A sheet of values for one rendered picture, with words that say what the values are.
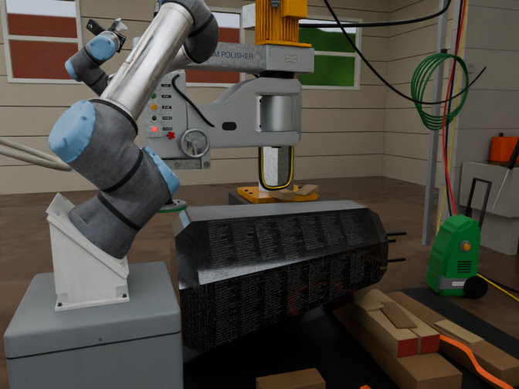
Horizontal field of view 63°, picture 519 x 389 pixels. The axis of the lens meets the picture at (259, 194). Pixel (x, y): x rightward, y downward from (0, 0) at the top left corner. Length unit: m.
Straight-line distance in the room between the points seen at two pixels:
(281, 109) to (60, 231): 1.54
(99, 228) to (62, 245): 0.09
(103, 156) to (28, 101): 7.26
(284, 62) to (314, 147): 6.81
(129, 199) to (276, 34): 1.51
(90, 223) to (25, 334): 0.29
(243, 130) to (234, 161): 6.27
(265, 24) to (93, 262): 1.66
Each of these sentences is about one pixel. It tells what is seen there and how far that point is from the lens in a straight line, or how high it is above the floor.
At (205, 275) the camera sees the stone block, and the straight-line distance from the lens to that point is 1.98.
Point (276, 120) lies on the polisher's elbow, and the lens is 2.38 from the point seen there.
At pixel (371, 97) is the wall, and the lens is 9.75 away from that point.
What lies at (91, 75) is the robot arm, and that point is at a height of 1.49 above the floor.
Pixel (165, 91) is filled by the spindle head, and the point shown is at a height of 1.45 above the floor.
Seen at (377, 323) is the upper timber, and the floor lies 0.24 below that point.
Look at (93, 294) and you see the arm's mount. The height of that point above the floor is 0.88.
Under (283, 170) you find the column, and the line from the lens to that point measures 3.06.
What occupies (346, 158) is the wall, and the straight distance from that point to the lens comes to 9.50.
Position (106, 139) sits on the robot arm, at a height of 1.27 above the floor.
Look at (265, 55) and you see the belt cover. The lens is 2.34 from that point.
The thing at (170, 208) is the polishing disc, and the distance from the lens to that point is 2.18.
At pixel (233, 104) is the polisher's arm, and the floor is 1.39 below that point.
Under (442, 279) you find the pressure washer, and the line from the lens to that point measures 3.46.
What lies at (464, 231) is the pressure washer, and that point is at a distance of 3.42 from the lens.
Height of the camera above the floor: 1.33
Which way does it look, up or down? 10 degrees down
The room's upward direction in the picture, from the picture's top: straight up
